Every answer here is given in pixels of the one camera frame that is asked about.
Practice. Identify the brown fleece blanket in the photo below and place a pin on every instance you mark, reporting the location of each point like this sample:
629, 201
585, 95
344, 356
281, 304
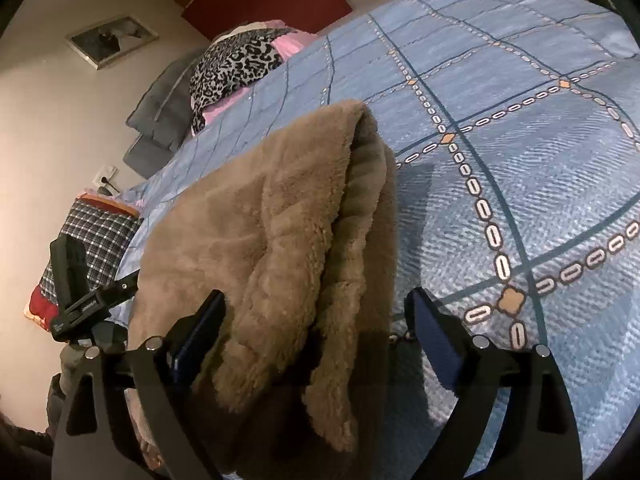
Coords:
250, 235

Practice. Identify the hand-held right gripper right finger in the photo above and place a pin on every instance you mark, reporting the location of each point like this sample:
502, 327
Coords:
436, 337

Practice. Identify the grey pillow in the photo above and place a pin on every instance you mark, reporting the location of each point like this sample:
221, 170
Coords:
167, 100
145, 157

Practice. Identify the leopard print cloth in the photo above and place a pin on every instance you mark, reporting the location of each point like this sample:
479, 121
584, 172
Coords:
235, 67

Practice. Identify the red cloth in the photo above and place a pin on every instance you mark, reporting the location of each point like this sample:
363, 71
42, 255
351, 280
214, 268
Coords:
40, 307

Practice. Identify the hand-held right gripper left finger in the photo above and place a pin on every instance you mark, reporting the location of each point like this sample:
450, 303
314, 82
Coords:
200, 332

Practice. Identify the person's dark clothing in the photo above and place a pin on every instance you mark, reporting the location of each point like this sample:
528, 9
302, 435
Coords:
25, 440

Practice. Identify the blue patterned bedspread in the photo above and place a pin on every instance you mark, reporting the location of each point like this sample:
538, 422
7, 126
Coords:
550, 160

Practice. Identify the framed wall picture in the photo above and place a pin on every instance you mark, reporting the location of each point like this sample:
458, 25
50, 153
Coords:
112, 40

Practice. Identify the plaid pillow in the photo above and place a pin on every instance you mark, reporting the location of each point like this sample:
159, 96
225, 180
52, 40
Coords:
97, 235

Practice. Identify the pink cloth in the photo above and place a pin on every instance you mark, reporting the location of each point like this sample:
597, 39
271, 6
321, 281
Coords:
295, 42

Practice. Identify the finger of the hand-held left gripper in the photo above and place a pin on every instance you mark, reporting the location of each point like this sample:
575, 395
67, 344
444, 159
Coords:
120, 287

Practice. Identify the white wall socket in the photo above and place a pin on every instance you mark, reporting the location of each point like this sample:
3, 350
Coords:
103, 179

